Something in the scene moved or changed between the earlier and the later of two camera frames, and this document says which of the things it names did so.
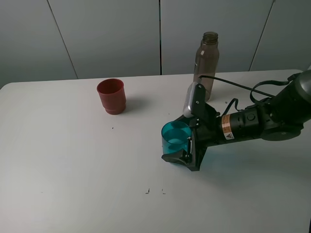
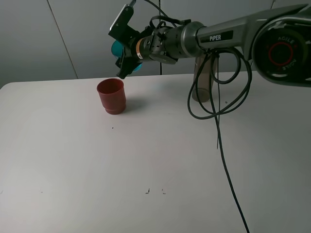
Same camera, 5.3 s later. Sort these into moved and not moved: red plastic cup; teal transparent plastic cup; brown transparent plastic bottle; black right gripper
Moved: teal transparent plastic cup; black right gripper
Not moved: brown transparent plastic bottle; red plastic cup
